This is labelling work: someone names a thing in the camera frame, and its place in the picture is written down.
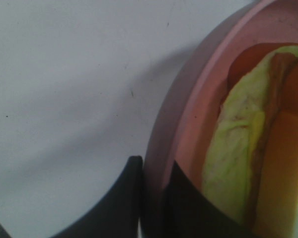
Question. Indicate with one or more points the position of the pink round plate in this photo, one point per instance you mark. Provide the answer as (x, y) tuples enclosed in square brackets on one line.
[(188, 114)]

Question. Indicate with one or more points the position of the toast sandwich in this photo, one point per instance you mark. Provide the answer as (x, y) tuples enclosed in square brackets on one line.
[(250, 170)]

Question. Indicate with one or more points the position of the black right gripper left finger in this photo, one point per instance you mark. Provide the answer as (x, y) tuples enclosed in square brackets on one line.
[(117, 214)]

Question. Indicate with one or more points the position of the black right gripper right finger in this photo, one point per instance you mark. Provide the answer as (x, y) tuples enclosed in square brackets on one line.
[(188, 214)]

